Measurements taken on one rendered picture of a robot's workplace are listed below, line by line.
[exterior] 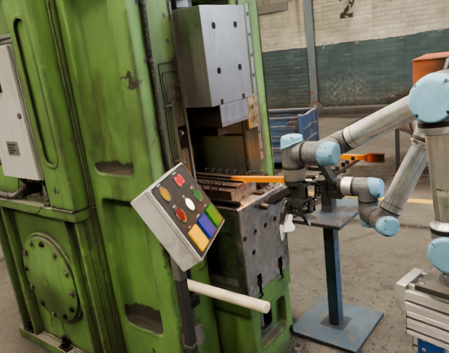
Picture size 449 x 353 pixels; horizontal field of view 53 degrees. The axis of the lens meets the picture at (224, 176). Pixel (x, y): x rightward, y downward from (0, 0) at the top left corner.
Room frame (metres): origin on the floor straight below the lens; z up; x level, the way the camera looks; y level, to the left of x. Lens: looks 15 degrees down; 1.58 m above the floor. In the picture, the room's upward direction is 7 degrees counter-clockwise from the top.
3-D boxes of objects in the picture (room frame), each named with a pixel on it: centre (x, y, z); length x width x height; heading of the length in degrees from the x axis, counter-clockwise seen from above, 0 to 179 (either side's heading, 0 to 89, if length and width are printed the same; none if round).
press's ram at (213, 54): (2.14, 0.05, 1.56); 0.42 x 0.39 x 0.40; 51
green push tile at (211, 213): (1.55, 0.06, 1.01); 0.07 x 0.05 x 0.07; 166
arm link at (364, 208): (1.61, -0.54, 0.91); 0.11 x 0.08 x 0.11; 4
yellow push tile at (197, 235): (1.36, 0.11, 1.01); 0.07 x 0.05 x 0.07; 166
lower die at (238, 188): (2.11, 0.08, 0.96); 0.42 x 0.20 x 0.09; 51
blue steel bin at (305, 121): (6.11, -0.70, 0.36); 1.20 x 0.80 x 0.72; 61
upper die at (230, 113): (2.11, 0.08, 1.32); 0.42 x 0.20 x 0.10; 51
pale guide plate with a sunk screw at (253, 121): (2.30, -0.18, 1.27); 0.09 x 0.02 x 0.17; 141
